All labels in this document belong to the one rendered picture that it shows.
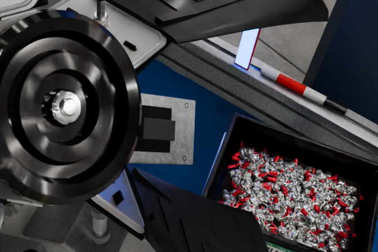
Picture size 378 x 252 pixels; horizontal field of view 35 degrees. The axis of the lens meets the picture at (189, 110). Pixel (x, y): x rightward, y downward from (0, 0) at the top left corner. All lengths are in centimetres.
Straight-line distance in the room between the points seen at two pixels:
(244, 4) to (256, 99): 41
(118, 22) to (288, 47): 180
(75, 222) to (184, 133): 15
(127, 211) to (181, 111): 22
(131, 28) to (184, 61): 50
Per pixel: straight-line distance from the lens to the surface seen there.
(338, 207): 82
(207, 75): 95
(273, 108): 92
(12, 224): 68
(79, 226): 62
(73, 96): 37
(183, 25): 48
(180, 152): 64
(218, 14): 51
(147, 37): 46
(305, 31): 234
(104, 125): 38
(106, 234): 63
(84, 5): 49
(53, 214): 66
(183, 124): 64
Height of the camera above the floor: 151
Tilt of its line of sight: 50 degrees down
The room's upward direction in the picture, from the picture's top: 11 degrees clockwise
